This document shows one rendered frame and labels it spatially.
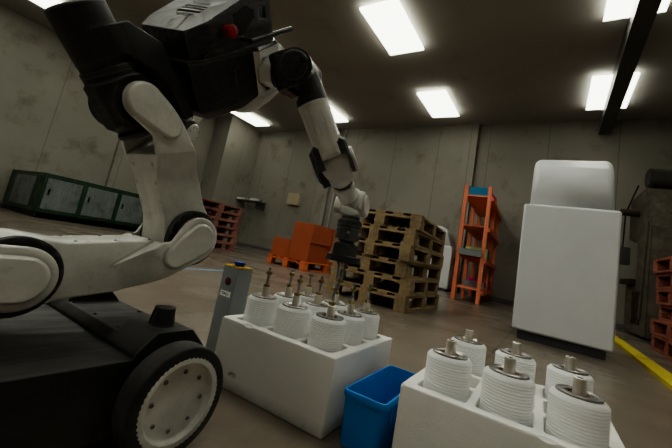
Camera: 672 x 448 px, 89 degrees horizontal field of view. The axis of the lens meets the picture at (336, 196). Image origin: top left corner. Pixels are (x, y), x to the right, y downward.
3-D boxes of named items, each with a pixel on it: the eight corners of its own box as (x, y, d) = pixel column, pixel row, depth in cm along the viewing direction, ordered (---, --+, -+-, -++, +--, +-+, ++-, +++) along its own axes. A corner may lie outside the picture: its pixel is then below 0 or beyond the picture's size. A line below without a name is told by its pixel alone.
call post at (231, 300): (216, 367, 109) (238, 268, 114) (201, 359, 112) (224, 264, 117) (232, 363, 115) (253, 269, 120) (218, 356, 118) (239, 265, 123)
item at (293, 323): (277, 381, 90) (291, 310, 92) (258, 367, 97) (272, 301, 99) (305, 377, 96) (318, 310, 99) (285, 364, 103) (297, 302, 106)
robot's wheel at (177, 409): (108, 487, 54) (143, 355, 57) (94, 471, 57) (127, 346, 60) (211, 441, 71) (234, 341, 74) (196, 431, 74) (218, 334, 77)
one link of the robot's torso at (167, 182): (184, 279, 86) (105, 85, 68) (146, 266, 95) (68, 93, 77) (230, 247, 97) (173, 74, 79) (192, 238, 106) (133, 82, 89)
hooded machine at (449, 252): (454, 292, 767) (462, 231, 788) (448, 292, 718) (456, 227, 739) (424, 285, 805) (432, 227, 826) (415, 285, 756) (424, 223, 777)
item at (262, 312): (261, 367, 97) (275, 302, 100) (229, 359, 98) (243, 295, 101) (271, 357, 106) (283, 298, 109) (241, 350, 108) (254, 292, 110)
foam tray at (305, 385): (320, 440, 79) (335, 358, 81) (207, 379, 99) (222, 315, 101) (383, 395, 112) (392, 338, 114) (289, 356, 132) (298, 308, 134)
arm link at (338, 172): (364, 199, 113) (354, 171, 96) (334, 209, 114) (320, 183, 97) (354, 173, 118) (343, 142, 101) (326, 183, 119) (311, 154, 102)
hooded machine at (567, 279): (614, 364, 247) (626, 148, 272) (505, 335, 287) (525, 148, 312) (604, 349, 311) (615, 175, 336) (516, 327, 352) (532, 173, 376)
